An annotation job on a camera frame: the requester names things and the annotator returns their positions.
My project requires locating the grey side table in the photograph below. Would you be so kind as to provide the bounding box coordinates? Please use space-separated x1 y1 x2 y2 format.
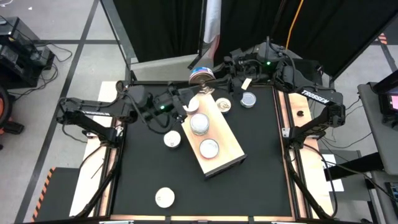
356 82 398 224

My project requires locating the tablet blue screen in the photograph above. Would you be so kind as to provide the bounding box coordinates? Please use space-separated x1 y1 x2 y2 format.
384 181 398 206

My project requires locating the black mat hazard stripe edge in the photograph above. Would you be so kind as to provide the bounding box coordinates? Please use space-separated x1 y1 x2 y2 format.
30 167 81 223

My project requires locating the black tripod stand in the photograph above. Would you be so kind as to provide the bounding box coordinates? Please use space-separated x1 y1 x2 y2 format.
266 0 289 63

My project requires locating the black equipment cart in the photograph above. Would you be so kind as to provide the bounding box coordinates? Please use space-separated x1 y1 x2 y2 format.
0 17 56 88

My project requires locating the white paper sheet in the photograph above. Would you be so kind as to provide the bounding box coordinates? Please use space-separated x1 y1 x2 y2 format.
322 154 345 192

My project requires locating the black curtain stand foot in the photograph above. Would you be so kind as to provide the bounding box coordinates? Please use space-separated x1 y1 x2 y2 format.
187 0 208 70

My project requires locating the black device pink screen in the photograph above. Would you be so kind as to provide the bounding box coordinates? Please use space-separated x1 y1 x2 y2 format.
372 70 398 129

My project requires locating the grey metal beam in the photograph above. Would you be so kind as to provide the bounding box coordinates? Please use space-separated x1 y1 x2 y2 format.
98 0 138 82

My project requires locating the black curtain frame bar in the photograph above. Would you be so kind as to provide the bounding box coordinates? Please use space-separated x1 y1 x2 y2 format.
328 15 398 91

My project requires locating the black diagonal support strut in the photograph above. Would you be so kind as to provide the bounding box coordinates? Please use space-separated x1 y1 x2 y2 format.
74 149 122 218
292 174 331 219

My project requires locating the red label plain-lid can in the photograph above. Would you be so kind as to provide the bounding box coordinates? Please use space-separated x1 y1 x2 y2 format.
199 138 220 160

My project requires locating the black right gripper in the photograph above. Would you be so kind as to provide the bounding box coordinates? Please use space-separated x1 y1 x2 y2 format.
208 49 265 93

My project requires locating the black flat bar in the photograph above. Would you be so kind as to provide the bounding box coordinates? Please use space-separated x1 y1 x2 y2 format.
323 151 384 182

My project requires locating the white pink cloth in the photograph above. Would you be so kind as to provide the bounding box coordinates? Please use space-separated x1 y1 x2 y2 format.
203 0 223 60

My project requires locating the black table frame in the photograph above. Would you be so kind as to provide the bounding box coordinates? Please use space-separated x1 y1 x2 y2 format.
105 79 302 224

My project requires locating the black mesh equipment box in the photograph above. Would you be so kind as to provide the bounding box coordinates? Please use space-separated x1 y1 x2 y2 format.
289 57 324 94

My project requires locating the light wooden board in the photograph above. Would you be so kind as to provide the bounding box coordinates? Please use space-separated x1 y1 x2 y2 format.
169 83 248 179

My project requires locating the wide black curtain panel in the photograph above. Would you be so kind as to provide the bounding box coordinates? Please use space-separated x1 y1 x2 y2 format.
213 0 398 78

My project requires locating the black table mat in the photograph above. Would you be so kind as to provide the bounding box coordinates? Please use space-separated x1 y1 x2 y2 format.
111 83 294 218

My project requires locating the yellow cable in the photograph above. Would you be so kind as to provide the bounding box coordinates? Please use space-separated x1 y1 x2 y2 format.
284 0 305 52

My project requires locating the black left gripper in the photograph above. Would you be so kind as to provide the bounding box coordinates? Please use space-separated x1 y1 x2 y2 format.
150 83 196 123

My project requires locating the orange black machine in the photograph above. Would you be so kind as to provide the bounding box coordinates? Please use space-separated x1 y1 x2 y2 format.
0 86 25 151

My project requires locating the blue label pull-tab tuna can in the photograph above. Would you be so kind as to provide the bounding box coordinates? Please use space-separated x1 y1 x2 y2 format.
154 187 176 209
215 97 232 114
163 129 182 149
182 95 200 114
188 66 216 96

